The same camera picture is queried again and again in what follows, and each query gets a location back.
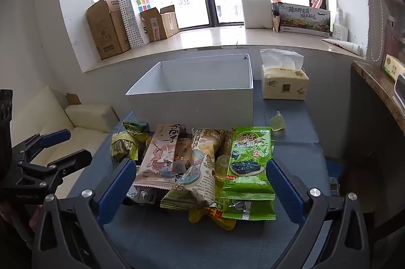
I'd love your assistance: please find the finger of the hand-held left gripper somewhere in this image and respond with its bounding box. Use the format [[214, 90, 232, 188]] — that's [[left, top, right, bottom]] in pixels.
[[11, 129, 72, 162], [17, 149, 93, 190]]

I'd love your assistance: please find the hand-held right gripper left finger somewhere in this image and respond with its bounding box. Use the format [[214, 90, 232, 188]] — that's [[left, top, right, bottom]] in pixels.
[[32, 158, 137, 269]]

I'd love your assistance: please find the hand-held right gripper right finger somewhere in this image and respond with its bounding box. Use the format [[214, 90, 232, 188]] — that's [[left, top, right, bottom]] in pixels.
[[265, 158, 371, 269]]

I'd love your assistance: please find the dark brown snack packet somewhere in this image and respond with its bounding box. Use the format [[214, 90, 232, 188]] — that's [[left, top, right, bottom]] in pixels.
[[127, 185, 165, 204]]

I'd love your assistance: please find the small green snack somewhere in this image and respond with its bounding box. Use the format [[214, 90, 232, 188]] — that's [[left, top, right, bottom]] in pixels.
[[110, 131, 140, 162], [123, 121, 149, 138]]

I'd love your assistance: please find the pink illustrated snack packet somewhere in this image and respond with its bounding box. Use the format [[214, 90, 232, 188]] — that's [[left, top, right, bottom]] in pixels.
[[133, 124, 181, 191]]

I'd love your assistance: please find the green seaweed snack packet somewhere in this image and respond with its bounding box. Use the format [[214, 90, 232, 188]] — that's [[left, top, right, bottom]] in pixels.
[[220, 126, 276, 200]]

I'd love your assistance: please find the brown stick snack packet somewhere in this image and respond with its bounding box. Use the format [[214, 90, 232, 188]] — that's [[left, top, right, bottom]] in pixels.
[[172, 138, 193, 175]]

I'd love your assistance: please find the potato chip packet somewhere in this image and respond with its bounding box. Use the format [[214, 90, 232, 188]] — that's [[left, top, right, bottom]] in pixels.
[[160, 127, 227, 210]]

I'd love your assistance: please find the yellow snack packet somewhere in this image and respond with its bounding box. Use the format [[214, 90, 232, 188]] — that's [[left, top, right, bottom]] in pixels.
[[189, 206, 238, 230]]

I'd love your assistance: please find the white storage box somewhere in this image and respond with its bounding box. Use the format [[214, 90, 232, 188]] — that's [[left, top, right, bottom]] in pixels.
[[126, 54, 254, 138]]

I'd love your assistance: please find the cream sofa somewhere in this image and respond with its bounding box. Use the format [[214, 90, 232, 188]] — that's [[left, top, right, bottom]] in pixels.
[[11, 85, 119, 198]]

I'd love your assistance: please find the small green jelly cup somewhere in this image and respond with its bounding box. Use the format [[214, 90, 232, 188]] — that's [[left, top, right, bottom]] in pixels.
[[270, 111, 286, 132]]

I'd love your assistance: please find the blue table cloth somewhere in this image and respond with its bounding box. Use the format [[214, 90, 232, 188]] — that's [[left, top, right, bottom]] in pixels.
[[66, 79, 331, 269]]

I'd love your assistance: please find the tissue pack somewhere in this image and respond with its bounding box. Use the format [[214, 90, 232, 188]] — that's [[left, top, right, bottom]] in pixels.
[[260, 49, 310, 101]]

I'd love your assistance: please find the large cardboard box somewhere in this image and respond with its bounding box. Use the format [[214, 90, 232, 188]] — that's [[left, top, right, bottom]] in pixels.
[[86, 0, 131, 61]]

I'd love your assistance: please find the wooden counter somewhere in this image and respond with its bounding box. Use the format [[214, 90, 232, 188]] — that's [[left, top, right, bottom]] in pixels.
[[351, 61, 405, 130]]

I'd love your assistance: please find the white paper bag dotted side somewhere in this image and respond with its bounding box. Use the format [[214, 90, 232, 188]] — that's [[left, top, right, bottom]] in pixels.
[[117, 0, 154, 48]]

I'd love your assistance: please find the small open cardboard box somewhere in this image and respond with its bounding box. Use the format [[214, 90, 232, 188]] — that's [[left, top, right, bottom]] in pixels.
[[139, 7, 168, 42]]

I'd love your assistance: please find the white plastic container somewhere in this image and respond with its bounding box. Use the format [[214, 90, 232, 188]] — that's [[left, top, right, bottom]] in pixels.
[[394, 73, 405, 106]]

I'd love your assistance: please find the white tube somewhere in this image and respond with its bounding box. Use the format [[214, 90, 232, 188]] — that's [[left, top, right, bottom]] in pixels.
[[322, 39, 362, 54]]

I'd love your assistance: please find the green tissue box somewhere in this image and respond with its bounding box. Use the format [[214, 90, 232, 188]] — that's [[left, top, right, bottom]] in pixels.
[[381, 54, 405, 82]]

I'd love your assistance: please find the long printed box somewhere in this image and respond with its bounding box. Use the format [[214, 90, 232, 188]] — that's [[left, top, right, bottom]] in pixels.
[[274, 2, 331, 37]]

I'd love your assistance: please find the white bottle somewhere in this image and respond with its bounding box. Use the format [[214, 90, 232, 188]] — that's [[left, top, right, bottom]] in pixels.
[[332, 8, 349, 42]]

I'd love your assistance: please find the plain white box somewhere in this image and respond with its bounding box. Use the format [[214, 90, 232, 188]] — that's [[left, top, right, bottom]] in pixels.
[[241, 0, 274, 29]]

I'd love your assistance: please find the white beaded cord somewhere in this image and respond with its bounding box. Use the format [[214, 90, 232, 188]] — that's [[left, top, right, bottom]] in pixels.
[[369, 0, 385, 62]]

